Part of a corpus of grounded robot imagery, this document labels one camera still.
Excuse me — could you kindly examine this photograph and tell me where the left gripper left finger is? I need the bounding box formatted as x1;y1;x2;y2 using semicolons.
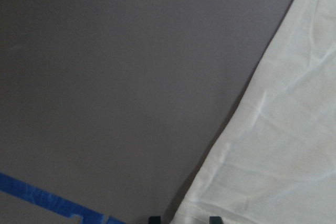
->
149;216;161;224

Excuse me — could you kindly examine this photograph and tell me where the beige printed t-shirt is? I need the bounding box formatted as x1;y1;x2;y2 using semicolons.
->
172;0;335;223

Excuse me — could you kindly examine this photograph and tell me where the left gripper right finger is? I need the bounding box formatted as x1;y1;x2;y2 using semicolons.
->
209;216;222;224

